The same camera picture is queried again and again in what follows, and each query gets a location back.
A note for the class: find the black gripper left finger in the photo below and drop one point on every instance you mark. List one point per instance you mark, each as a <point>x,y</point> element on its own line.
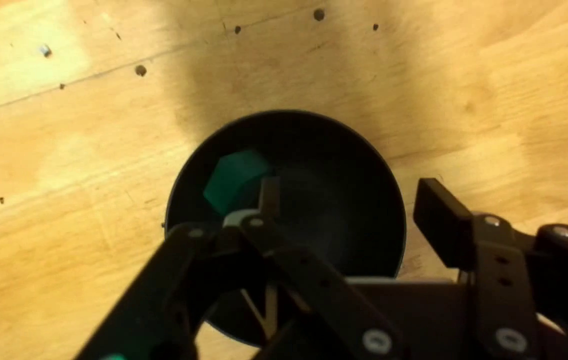
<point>274,275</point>

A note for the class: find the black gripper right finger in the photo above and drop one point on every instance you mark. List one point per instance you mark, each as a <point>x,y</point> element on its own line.
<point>518,282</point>

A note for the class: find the green block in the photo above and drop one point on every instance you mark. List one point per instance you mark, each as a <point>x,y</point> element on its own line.
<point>235,181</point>

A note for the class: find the black bowl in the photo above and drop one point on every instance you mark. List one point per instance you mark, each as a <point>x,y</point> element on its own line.
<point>293,143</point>

